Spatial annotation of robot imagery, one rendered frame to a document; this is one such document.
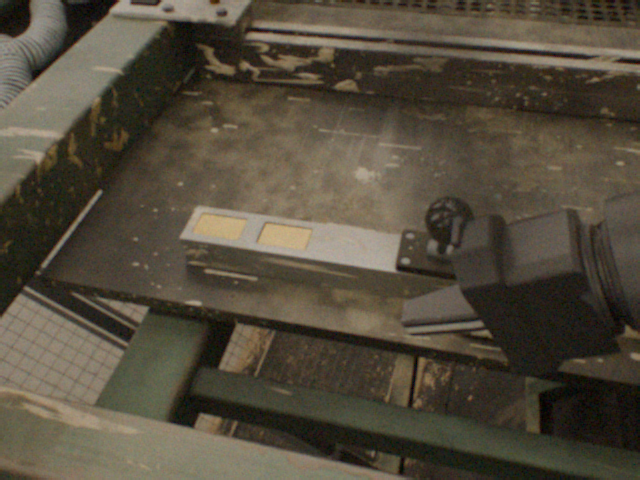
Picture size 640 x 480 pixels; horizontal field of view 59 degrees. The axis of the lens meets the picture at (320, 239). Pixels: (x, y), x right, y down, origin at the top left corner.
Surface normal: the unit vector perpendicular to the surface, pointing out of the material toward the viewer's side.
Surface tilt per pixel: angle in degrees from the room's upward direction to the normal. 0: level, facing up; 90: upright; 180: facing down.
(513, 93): 90
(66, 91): 51
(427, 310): 18
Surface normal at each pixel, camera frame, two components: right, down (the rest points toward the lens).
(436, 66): -0.23, 0.70
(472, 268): -0.55, 0.03
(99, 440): -0.03, -0.69
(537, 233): -0.55, -0.66
